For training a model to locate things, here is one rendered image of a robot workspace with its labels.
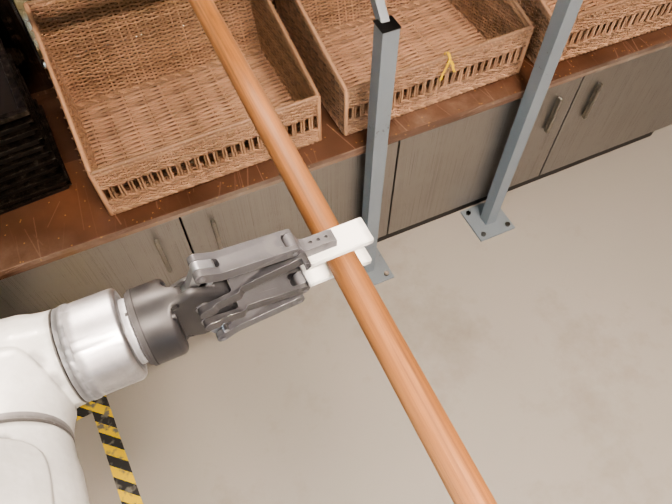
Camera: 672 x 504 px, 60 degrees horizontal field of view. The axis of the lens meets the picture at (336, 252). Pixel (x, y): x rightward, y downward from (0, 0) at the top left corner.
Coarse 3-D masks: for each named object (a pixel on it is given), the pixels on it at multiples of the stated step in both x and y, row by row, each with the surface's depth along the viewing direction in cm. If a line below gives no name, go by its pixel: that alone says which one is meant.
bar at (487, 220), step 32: (576, 0) 131; (384, 32) 114; (384, 64) 121; (544, 64) 146; (384, 96) 129; (544, 96) 156; (384, 128) 138; (512, 128) 169; (384, 160) 148; (512, 160) 176; (480, 224) 205; (512, 224) 205
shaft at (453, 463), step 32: (192, 0) 78; (224, 32) 74; (224, 64) 72; (256, 96) 68; (256, 128) 67; (288, 160) 63; (320, 192) 61; (320, 224) 58; (352, 256) 56; (352, 288) 54; (384, 320) 52; (384, 352) 51; (416, 384) 49; (416, 416) 48; (448, 448) 46; (448, 480) 46; (480, 480) 45
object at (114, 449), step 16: (96, 400) 172; (80, 416) 169; (96, 416) 169; (112, 416) 169; (112, 432) 167; (112, 448) 164; (112, 464) 162; (128, 464) 162; (128, 480) 160; (128, 496) 157
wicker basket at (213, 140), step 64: (64, 0) 139; (128, 0) 144; (256, 0) 153; (64, 64) 147; (128, 64) 154; (192, 64) 162; (256, 64) 163; (128, 128) 150; (192, 128) 150; (320, 128) 145; (128, 192) 139
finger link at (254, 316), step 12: (288, 300) 60; (300, 300) 60; (252, 312) 59; (264, 312) 59; (276, 312) 60; (228, 324) 59; (240, 324) 59; (252, 324) 60; (216, 336) 59; (228, 336) 60
